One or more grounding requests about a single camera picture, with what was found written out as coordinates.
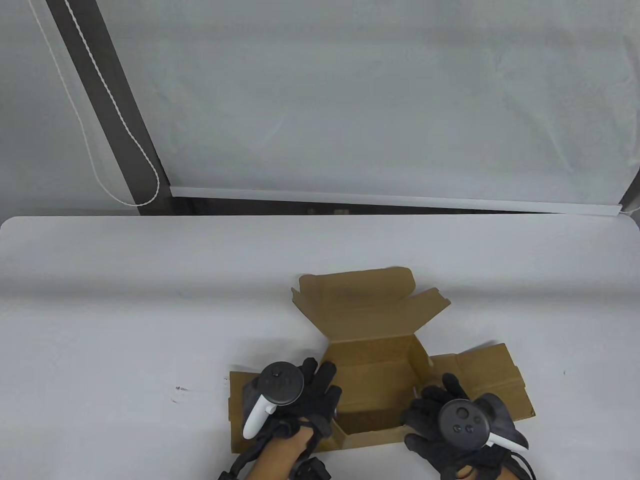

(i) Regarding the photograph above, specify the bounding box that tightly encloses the white beaded blind cord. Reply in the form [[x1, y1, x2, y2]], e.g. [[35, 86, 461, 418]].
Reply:
[[32, 0, 161, 207]]

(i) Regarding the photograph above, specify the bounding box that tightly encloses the dark grey window post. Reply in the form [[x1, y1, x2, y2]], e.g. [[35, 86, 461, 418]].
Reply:
[[45, 0, 174, 217]]

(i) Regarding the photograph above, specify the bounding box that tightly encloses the person's left forearm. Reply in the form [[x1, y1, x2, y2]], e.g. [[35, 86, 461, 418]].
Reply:
[[249, 430, 314, 480]]

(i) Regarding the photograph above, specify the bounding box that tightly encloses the left black white controller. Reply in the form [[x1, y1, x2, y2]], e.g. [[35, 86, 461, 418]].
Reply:
[[242, 361, 305, 440]]

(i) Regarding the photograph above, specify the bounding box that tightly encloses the brown cardboard mailer box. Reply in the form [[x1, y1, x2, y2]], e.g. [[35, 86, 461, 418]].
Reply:
[[229, 267, 536, 454]]

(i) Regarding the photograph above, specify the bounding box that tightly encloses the person's right forearm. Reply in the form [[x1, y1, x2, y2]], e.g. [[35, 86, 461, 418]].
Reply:
[[455, 462, 512, 480]]

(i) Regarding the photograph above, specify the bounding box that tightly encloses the wide white roller blind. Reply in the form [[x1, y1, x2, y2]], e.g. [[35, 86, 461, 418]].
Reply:
[[92, 0, 640, 203]]

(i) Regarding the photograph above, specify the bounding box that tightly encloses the narrow white roller blind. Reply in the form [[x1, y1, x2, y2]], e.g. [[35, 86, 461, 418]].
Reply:
[[0, 0, 132, 217]]

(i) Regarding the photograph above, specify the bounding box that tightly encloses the black white controller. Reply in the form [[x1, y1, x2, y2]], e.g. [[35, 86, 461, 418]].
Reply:
[[437, 398, 529, 450], [242, 361, 305, 440]]

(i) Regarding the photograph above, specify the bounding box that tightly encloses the person's left hand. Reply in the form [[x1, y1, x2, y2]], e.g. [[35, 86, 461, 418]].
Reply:
[[260, 357, 343, 448]]

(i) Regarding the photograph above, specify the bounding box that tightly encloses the right black white controller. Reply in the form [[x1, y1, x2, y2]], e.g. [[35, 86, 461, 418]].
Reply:
[[437, 398, 529, 450]]

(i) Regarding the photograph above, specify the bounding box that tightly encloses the white blind bottom rail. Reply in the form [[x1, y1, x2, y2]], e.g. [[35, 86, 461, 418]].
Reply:
[[170, 186, 624, 220]]

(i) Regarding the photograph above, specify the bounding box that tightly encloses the person's right hand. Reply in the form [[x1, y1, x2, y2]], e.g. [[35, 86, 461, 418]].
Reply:
[[402, 374, 526, 480]]

